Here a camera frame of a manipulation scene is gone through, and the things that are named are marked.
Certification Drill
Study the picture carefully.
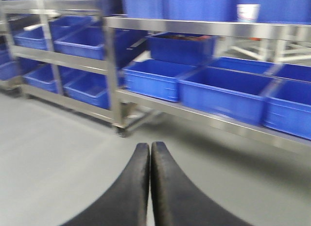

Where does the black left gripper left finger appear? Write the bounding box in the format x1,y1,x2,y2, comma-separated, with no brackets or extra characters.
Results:
63,143,150,226

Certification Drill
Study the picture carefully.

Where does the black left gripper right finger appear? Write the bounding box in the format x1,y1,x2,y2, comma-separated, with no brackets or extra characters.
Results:
151,141,249,226

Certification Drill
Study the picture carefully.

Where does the blue bin with parts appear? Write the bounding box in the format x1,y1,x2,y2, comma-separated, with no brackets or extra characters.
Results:
147,32,217,66

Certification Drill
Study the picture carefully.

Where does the blue plastic bin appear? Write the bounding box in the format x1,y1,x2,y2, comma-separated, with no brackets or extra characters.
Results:
263,80,311,140
13,16,93,51
64,73,110,109
54,27,105,60
123,59,196,102
179,68,275,125
23,64,58,93

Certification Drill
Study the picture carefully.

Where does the white paper cup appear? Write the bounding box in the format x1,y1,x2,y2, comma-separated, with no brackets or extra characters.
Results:
237,4,260,22

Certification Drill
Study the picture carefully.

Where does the stainless steel shelf frame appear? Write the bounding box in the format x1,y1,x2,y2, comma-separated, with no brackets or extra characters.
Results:
102,15,311,156

